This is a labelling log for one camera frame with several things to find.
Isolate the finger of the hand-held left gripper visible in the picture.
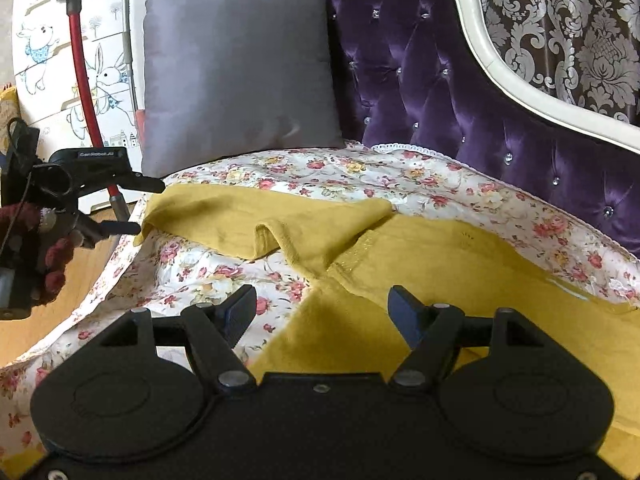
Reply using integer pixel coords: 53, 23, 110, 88
47, 148, 167, 195
70, 211, 143, 251

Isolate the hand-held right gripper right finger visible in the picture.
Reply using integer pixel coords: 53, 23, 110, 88
387, 284, 546, 394

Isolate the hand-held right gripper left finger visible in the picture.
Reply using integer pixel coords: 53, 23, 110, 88
99, 284, 259, 394

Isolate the yellow knit sweater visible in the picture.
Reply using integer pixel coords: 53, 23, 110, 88
132, 182, 640, 456

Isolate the person's left hand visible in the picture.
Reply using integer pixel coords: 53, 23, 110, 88
0, 201, 77, 307

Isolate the floral quilted bedspread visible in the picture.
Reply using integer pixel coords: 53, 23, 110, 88
0, 141, 640, 480

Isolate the yellow patterned fabric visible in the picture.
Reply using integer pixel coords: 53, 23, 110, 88
0, 82, 24, 128

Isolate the red pole with black collar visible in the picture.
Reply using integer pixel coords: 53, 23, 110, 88
54, 0, 132, 224

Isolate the white cartoon rabbit drawer cabinet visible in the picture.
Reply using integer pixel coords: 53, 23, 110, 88
13, 0, 147, 213

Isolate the grey metal pole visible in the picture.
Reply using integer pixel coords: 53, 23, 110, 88
124, 0, 142, 113

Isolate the grey cushion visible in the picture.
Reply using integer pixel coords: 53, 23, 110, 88
141, 0, 347, 179

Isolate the purple tufted sofa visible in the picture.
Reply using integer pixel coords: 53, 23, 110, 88
262, 0, 640, 259

